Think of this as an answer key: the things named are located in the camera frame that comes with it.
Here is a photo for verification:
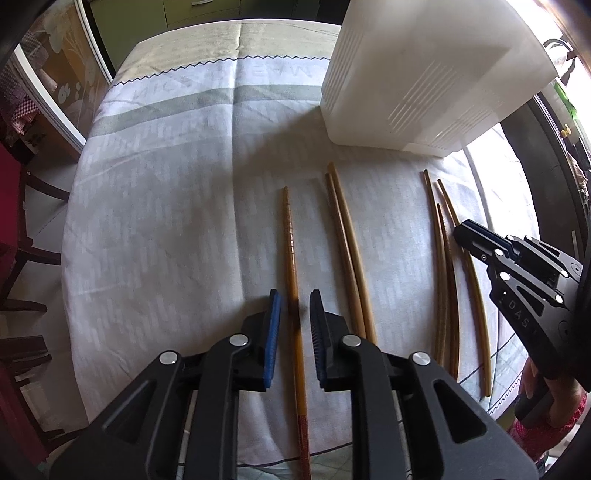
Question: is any patterned grey-green tablecloth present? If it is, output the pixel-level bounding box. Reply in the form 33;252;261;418
62;20;538;418

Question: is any person's right hand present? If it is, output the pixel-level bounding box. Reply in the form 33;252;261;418
515;358;586;428

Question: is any red wooden chair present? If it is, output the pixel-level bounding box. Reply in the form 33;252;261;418
1;148;69;465

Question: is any sliding glass door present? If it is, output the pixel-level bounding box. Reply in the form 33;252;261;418
9;1;113;153

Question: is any white plastic utensil holder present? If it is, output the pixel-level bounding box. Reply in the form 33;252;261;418
321;1;557;157

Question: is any pink knitted right sleeve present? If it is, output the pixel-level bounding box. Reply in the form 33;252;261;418
508;390;587;462

